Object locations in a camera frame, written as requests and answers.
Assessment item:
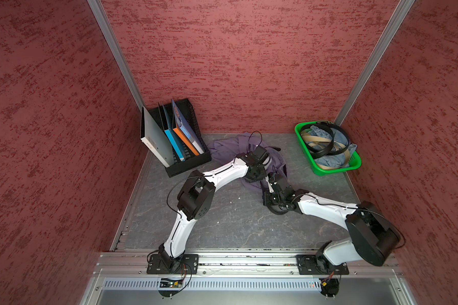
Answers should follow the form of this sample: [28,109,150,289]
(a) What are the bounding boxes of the black perforated file rack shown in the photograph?
[140,99,211,177]

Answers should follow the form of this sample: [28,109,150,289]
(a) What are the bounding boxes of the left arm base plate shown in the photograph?
[146,253,199,275]

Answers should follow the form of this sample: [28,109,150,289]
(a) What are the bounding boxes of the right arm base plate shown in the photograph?
[295,255,349,277]

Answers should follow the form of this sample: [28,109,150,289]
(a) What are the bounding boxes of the black leather belt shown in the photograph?
[269,146,281,152]

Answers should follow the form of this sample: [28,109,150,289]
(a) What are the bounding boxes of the blue denim jeans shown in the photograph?
[305,125,359,170]

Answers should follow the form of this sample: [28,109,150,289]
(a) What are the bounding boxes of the blue white folder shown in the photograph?
[171,99,205,155]

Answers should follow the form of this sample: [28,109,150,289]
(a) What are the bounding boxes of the cyan folder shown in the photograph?
[158,104,187,161]

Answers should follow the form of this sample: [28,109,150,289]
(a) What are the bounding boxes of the purple trousers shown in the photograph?
[204,132,288,192]

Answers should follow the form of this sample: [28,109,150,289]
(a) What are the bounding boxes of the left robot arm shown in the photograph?
[158,146,271,272]

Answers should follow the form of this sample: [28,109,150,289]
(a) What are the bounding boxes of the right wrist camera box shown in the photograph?
[265,173,275,193]

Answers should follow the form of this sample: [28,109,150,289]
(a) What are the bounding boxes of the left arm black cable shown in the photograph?
[165,175,199,226]

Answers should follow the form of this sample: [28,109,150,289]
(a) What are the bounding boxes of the orange folder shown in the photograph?
[173,127,200,156]

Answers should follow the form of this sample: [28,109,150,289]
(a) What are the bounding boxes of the green plastic basket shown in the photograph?
[295,121,362,176]

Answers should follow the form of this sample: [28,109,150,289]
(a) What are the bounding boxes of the tan woven belt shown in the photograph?
[301,129,352,170]

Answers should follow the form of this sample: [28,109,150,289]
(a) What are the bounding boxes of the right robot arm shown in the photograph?
[263,173,402,273]

